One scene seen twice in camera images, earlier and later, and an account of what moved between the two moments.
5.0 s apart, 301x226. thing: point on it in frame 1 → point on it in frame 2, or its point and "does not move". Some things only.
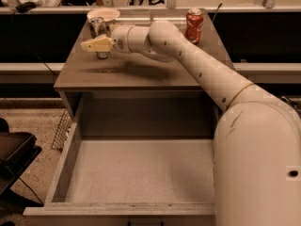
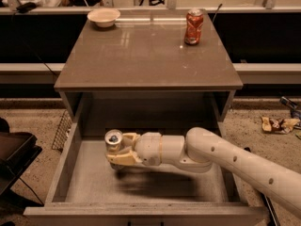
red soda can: (194, 25) does not move
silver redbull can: (98, 29) → (113, 140)
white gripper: (119, 38) → (148, 148)
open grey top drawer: (130, 181) does not move
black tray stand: (18, 151) does not move
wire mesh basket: (62, 133) does not move
